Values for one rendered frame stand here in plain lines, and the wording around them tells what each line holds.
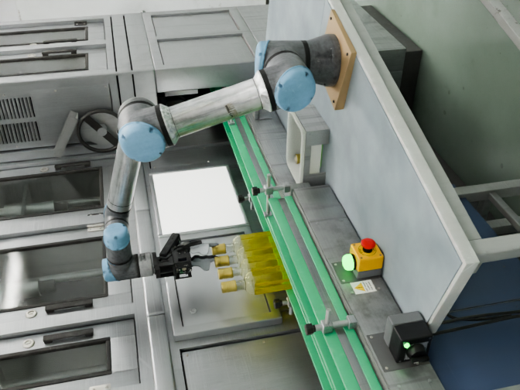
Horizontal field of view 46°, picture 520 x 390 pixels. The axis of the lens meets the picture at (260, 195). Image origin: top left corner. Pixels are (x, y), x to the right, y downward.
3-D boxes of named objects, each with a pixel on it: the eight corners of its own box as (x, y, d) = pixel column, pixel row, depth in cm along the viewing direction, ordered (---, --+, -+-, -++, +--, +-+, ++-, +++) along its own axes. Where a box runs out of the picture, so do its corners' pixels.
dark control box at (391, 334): (415, 332, 149) (382, 337, 148) (420, 309, 144) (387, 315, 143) (429, 358, 143) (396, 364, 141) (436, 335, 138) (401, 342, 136)
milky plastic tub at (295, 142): (308, 159, 220) (285, 162, 218) (312, 104, 207) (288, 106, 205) (323, 186, 206) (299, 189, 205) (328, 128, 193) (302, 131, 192)
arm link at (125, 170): (119, 80, 172) (96, 215, 198) (121, 97, 163) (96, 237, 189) (160, 86, 176) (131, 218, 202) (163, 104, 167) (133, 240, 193)
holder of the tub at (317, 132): (309, 171, 223) (289, 174, 222) (313, 104, 207) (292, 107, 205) (323, 198, 210) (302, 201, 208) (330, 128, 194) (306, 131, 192)
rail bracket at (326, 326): (353, 319, 155) (302, 327, 152) (356, 298, 151) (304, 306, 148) (358, 330, 152) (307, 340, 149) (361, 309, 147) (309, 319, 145)
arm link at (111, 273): (101, 268, 182) (105, 289, 187) (138, 263, 185) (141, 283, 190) (100, 251, 189) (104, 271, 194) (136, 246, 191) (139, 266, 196)
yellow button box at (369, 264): (372, 258, 171) (347, 262, 169) (376, 237, 166) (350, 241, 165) (382, 275, 165) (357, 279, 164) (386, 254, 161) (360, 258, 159)
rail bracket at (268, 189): (286, 210, 207) (251, 214, 205) (289, 169, 197) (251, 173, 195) (289, 215, 205) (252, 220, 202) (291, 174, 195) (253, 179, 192)
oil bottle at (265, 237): (292, 239, 206) (230, 248, 202) (293, 226, 202) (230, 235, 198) (297, 250, 201) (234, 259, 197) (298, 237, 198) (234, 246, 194)
